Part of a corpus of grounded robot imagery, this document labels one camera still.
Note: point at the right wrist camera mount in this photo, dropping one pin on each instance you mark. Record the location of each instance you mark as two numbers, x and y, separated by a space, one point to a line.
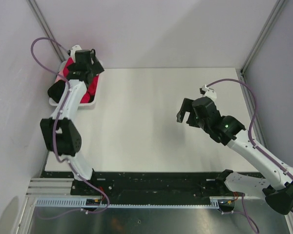
205 91

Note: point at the red t shirt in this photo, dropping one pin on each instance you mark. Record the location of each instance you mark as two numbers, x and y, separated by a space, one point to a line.
88 98

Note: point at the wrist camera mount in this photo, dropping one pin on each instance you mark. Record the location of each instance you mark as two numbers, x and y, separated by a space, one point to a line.
71 52
205 91

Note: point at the black t shirt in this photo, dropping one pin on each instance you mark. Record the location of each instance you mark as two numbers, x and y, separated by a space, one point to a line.
55 92

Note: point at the white plastic basket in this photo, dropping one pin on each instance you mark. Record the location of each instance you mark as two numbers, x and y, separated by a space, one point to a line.
72 95

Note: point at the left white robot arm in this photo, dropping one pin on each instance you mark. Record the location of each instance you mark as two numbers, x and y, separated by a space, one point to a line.
59 132

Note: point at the pink t shirt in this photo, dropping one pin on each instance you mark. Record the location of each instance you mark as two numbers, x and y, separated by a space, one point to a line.
60 73

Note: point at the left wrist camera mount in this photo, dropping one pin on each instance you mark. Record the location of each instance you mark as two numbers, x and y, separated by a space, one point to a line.
71 52

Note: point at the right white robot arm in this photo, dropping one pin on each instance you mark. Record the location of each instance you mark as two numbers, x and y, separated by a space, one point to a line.
276 185

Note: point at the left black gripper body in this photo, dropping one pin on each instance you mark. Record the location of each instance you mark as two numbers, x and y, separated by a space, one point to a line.
96 68

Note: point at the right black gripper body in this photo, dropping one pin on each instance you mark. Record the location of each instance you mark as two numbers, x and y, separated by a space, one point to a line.
201 123

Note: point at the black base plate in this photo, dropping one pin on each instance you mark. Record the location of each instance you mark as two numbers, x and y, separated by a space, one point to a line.
151 188

